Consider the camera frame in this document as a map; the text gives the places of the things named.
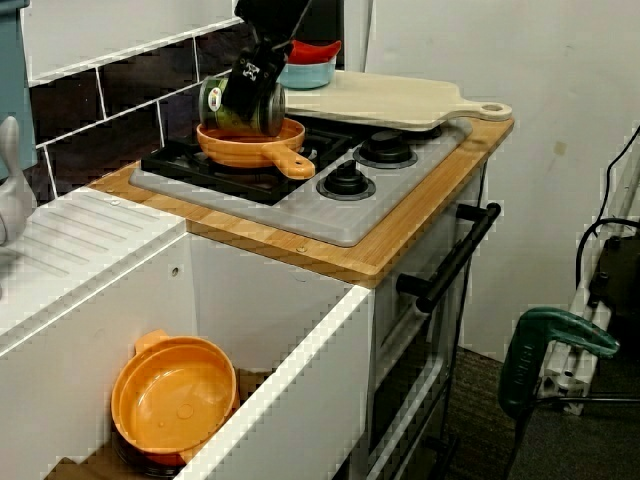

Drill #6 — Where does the teal box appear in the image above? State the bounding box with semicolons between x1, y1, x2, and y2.
0;0;39;181

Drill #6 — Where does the orange toy frying pan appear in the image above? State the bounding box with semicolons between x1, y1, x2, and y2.
195;117;317;180

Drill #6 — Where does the white oven door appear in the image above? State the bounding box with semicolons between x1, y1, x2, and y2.
369;199;484;480

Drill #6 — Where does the black burner grate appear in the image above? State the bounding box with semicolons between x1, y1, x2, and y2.
141;127;354;206

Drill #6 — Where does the black oven door handle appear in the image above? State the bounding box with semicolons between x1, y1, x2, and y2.
397;202;502;312

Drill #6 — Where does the pale wooden cutting board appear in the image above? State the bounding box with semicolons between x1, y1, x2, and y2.
279;69;515;134

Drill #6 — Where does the grey stove top plate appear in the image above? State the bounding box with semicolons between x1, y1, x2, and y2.
129;117;474;247

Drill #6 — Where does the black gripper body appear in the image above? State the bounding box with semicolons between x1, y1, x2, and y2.
228;42;296;90

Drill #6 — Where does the black cable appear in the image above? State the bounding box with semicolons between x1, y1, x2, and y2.
574;217;640;301
509;394;640;480

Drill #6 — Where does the white sink basin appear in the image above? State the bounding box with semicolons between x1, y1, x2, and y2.
0;187;376;480

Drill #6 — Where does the aluminium frame profile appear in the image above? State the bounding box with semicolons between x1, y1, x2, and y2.
539;164;640;416

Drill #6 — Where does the bamboo kitchen counter top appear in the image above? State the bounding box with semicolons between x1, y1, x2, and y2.
89;117;516;290

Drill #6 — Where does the green tin can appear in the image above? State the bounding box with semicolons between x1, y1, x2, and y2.
198;74;287;137

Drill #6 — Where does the black stove knob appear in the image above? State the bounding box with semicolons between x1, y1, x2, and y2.
353;130;419;170
316;160;377;202

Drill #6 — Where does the red chili pepper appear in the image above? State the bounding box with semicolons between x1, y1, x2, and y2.
288;39;343;66

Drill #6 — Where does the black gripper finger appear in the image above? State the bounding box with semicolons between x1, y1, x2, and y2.
222;82;271;123

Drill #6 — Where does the black power supply box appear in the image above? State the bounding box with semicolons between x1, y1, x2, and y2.
589;234;640;321

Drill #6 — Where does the green power drill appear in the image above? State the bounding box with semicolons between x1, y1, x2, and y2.
498;307;621;421

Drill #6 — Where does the grey toy faucet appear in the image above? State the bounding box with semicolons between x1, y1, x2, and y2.
0;115;39;301

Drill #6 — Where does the orange toy pot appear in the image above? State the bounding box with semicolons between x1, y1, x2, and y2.
110;328;239;467

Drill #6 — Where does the light blue bowl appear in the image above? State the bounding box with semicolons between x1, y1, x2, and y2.
277;54;337;91

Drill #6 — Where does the black round dish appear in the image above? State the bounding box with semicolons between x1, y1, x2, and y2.
112;429;187;479

